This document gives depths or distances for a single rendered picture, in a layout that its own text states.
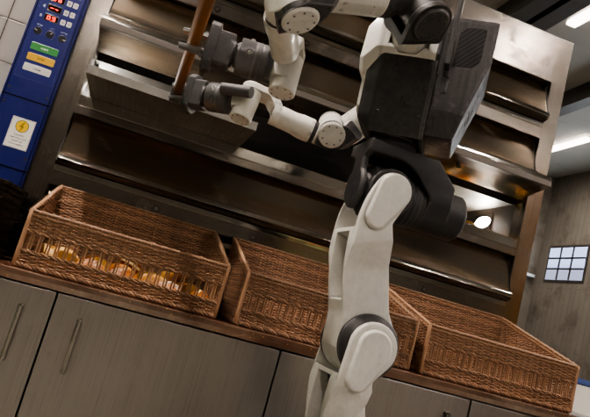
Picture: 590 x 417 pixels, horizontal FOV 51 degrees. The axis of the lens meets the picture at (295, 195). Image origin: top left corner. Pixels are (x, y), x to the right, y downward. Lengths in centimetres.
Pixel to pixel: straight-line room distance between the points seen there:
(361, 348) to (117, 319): 66
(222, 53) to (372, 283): 63
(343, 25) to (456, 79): 112
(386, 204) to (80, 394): 90
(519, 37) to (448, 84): 146
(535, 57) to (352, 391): 192
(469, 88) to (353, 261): 47
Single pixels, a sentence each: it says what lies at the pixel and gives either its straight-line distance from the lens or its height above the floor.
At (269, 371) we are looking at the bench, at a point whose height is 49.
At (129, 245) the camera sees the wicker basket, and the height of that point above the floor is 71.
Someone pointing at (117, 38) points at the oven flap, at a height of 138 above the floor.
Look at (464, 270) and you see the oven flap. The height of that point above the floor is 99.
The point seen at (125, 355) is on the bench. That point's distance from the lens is 169.
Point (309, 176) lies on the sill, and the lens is 234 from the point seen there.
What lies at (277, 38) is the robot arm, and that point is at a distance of 134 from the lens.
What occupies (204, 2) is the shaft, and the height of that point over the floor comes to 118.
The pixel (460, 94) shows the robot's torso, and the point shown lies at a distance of 145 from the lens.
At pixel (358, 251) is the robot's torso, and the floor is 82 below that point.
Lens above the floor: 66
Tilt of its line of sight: 10 degrees up
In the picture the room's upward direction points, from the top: 16 degrees clockwise
